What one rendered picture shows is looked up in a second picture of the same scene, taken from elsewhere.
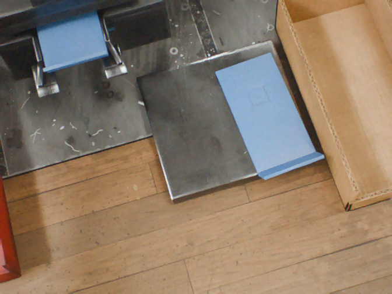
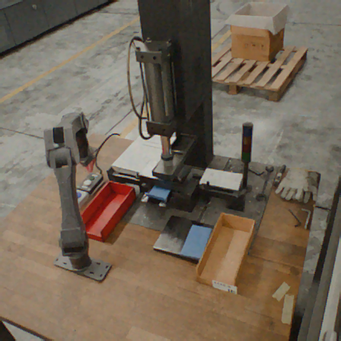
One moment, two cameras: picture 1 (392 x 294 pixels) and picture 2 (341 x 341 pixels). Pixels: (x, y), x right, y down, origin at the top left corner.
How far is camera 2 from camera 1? 0.64 m
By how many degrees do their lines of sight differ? 35
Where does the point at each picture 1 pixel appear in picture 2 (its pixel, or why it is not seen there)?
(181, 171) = (161, 242)
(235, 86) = (194, 231)
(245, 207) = (170, 262)
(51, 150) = (137, 220)
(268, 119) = (195, 243)
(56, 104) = (148, 211)
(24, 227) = (115, 233)
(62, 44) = (156, 192)
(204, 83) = (187, 226)
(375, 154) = (218, 272)
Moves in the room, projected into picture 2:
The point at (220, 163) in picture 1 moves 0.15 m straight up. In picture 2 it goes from (173, 246) to (169, 215)
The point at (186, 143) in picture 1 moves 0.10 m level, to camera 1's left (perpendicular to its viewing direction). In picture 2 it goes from (169, 237) to (145, 227)
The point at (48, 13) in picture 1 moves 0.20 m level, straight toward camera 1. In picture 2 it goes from (157, 181) to (139, 221)
